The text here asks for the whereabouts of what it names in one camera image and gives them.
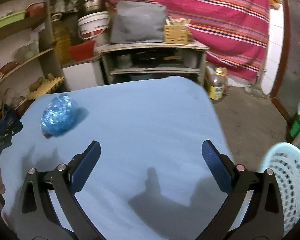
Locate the light blue plastic basket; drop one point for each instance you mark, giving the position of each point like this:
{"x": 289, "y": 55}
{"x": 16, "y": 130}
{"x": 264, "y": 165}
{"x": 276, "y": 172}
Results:
{"x": 287, "y": 180}

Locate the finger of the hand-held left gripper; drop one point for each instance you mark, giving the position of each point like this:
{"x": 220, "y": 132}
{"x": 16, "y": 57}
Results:
{"x": 1, "y": 145}
{"x": 12, "y": 130}

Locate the white plastic bucket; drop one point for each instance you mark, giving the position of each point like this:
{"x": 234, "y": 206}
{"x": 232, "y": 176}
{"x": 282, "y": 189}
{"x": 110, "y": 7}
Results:
{"x": 92, "y": 25}

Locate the red brown bundle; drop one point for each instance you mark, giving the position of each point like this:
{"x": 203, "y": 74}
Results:
{"x": 6, "y": 68}

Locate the small grey cabinet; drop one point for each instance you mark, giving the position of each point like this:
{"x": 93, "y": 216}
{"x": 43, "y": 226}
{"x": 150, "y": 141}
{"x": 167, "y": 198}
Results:
{"x": 155, "y": 47}

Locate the yellow label plastic bottle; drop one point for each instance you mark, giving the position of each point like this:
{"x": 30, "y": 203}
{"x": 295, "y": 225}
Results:
{"x": 217, "y": 85}

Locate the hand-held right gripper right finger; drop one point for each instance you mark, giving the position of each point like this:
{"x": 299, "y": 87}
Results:
{"x": 216, "y": 167}

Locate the red striped curtain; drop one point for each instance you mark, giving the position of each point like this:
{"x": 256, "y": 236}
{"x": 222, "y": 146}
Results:
{"x": 215, "y": 17}

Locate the grey cloth cover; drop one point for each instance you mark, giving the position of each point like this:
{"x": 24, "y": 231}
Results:
{"x": 137, "y": 22}

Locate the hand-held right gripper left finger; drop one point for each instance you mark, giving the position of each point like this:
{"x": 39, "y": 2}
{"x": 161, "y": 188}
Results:
{"x": 86, "y": 167}

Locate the white cabinet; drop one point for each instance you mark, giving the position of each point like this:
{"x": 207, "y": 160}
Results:
{"x": 82, "y": 75}

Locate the yellow oil bottle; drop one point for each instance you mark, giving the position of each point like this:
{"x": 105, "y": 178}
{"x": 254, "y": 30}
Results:
{"x": 61, "y": 42}

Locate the red plastic container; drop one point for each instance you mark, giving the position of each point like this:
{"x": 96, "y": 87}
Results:
{"x": 36, "y": 9}

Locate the blue plastic crate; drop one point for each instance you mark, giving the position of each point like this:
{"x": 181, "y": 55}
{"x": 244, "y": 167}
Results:
{"x": 8, "y": 118}

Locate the green plastic tray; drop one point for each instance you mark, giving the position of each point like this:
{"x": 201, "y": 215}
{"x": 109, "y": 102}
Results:
{"x": 5, "y": 21}

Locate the red plastic bowl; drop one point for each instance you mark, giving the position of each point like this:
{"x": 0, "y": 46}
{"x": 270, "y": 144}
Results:
{"x": 81, "y": 50}

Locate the clear plastic container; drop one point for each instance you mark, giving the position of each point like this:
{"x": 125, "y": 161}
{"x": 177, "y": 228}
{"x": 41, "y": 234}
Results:
{"x": 27, "y": 52}

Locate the blue tablecloth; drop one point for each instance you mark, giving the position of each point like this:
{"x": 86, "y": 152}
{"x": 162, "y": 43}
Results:
{"x": 140, "y": 130}

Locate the brown door frame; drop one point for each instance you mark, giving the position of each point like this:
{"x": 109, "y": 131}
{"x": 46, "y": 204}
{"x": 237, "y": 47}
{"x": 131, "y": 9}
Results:
{"x": 285, "y": 42}

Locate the yellow utensil holder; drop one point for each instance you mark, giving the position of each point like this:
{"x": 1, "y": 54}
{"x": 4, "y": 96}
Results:
{"x": 176, "y": 33}

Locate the metal cooking pot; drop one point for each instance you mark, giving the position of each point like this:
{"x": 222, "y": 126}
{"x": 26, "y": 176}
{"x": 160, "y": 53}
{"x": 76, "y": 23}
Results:
{"x": 91, "y": 1}

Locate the yellow egg carton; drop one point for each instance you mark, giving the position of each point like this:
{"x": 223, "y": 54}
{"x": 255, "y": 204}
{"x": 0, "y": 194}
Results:
{"x": 46, "y": 86}

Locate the wooden shelf unit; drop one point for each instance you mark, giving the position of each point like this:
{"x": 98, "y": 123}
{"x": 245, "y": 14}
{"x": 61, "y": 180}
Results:
{"x": 46, "y": 35}

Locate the black pan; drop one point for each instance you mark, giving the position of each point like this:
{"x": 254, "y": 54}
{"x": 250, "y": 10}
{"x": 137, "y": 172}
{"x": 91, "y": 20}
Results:
{"x": 145, "y": 60}

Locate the blue plastic bag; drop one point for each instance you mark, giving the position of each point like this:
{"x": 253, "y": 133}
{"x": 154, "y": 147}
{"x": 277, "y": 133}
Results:
{"x": 60, "y": 116}

